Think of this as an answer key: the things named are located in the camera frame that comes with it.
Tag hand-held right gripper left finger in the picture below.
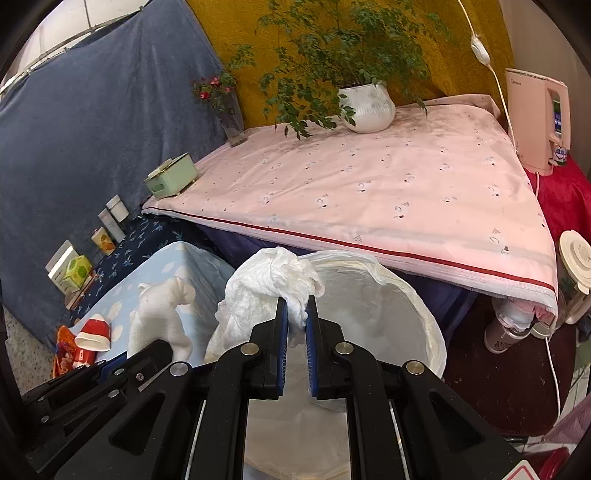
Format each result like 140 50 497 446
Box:
53 298 289 480

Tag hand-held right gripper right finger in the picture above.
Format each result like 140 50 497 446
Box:
305 295 527 480

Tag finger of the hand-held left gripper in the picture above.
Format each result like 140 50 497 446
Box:
21 339 175 416
25 367 171 468

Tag white tissue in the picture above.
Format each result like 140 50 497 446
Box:
215 247 326 352

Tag white paper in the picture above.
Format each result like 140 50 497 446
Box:
127 276 195 361

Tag red and white paper cup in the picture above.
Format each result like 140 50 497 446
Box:
74 314 112 352

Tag bin with white plastic liner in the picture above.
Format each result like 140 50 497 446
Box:
203 249 448 480

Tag orange snack packet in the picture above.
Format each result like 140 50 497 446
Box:
54 325 100 377

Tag wooden tray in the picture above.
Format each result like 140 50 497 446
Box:
65 272 100 310

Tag light blue spotted cloth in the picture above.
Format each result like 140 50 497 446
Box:
69 241 236 370

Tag green carton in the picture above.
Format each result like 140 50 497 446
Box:
62 255 93 292

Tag orange printed tin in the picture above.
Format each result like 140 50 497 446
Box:
90 227 116 257

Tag white box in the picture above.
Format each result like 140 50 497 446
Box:
46 240 79 282

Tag grey canister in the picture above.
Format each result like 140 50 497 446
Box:
98 209 126 243

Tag pink printed table cloth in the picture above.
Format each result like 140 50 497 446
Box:
142 95 559 328

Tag white canister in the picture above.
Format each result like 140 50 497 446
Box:
106 195 130 222

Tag small green box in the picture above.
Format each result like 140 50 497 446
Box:
144 153 200 199

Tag grey patterned tumbler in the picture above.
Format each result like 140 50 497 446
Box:
483 305 532 354

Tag glass vase with red flowers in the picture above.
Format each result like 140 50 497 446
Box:
193 74 246 147

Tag green plant in white pot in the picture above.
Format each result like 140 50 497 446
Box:
228 0 455 139

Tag blue backdrop cloth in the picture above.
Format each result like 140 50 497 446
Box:
0 2 232 352

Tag blender with white lid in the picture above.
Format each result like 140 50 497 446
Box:
531 230 591 340

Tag red plastic object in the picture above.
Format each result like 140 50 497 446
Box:
522 445 573 480

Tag pink plastic bag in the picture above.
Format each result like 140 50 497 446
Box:
545 406 591 448

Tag red cloth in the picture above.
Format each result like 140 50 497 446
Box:
536 154 591 241

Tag pink water dispenser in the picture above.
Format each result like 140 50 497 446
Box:
504 68 572 176

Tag yellow backdrop cloth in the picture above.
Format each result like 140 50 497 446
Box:
185 0 515 130

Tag small boxes along wall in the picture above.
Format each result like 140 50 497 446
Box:
90 215 204 287

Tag white power cord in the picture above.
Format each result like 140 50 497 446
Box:
544 335 564 428

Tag metal backdrop rail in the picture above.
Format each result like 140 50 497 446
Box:
0 0 153 93

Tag white cable with switch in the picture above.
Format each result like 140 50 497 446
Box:
456 0 520 153

